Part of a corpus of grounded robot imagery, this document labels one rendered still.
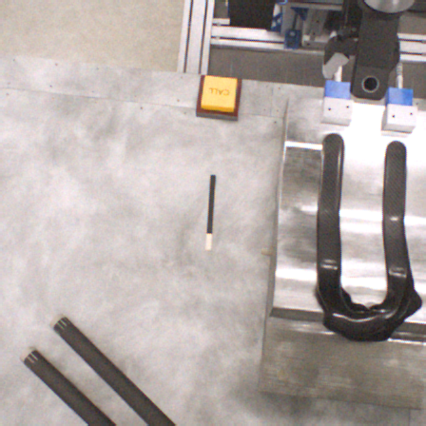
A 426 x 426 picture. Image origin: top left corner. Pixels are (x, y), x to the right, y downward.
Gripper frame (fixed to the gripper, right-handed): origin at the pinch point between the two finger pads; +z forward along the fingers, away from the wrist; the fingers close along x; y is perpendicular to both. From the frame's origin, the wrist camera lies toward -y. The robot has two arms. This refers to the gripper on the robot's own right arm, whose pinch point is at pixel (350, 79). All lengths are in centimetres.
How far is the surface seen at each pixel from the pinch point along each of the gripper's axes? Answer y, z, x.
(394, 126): -2.3, 10.4, -9.9
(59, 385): -51, 17, 40
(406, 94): 4.1, 10.5, -11.9
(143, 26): 67, 101, 53
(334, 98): 1.2, 9.4, 0.8
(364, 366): -42.2, 14.9, -8.0
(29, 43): 56, 101, 92
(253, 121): 0.5, 20.9, 13.8
